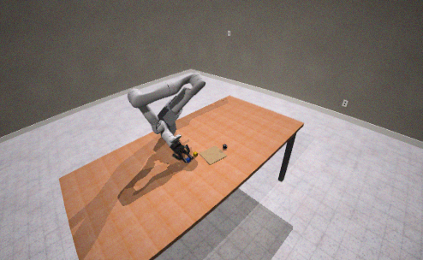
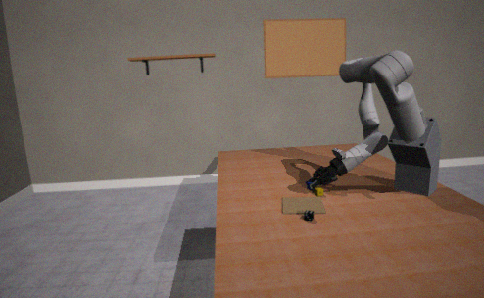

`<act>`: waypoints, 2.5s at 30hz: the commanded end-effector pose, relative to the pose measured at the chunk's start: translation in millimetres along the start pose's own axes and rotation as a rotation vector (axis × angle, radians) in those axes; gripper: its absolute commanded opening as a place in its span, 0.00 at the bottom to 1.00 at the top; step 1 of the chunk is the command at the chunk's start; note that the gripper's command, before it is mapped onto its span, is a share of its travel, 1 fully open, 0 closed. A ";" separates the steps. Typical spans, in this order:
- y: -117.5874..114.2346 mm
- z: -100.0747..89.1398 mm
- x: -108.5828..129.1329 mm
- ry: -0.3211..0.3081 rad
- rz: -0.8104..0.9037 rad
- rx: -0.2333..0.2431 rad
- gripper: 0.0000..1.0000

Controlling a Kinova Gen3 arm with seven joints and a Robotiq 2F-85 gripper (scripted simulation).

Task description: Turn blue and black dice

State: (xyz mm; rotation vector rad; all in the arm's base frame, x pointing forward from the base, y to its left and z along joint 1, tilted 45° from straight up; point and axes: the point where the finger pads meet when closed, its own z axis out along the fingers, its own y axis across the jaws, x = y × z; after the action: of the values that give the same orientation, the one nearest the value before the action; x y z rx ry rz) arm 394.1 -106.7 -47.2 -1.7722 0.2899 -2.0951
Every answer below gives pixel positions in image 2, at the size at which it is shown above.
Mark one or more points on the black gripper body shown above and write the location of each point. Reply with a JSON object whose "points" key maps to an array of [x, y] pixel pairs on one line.
{"points": [[336, 167]]}

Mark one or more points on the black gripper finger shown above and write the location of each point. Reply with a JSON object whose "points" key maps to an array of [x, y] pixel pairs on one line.
{"points": [[323, 180], [316, 174]]}

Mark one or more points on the tan flat mat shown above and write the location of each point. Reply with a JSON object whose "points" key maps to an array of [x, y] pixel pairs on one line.
{"points": [[299, 205]]}

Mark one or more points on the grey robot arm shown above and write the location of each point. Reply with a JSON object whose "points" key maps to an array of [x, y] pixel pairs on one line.
{"points": [[407, 117]]}

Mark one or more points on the black die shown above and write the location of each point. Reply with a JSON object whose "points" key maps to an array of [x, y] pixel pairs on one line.
{"points": [[308, 215]]}

